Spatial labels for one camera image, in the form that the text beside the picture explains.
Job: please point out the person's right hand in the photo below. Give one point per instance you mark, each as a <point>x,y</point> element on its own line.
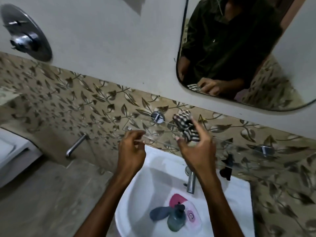
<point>201,155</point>

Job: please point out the person's left hand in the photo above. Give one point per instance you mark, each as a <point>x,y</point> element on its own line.
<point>130,155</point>

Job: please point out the person's right thumb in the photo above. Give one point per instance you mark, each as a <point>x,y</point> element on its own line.
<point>182,145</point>

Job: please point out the person's left thumb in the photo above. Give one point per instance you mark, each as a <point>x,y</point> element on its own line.
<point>141,148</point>

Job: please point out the black white striped cloth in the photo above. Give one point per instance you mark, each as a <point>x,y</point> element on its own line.
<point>184,123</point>

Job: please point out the person's left forearm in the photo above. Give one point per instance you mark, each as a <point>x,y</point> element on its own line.
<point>108,202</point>

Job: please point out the person's right forearm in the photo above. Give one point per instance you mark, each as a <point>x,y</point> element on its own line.
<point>219,207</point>

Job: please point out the white ceramic sink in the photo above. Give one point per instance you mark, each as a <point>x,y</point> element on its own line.
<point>153,185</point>

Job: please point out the chrome sink faucet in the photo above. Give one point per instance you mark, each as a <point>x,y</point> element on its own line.
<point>190,182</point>

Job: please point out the clear glass shelf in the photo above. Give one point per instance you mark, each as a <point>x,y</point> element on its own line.
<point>246,155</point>

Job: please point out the blue grey soap bar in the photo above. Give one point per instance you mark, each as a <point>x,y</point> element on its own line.
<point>159,213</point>

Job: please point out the pink white soap dish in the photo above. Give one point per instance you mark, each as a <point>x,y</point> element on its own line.
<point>191,214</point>

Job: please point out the grey pump dispenser bottle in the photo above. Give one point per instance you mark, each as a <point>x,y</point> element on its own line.
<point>175,219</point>

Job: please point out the chrome shower mixer plate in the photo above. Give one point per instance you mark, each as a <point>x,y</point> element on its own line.
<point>29,34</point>

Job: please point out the chrome shelf bracket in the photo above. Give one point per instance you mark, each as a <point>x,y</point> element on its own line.
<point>265,150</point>
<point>157,117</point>

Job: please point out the chrome wall tap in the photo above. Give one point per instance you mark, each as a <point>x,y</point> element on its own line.
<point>75,145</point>

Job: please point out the rounded wall mirror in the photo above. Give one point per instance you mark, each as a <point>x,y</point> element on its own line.
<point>284,46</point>

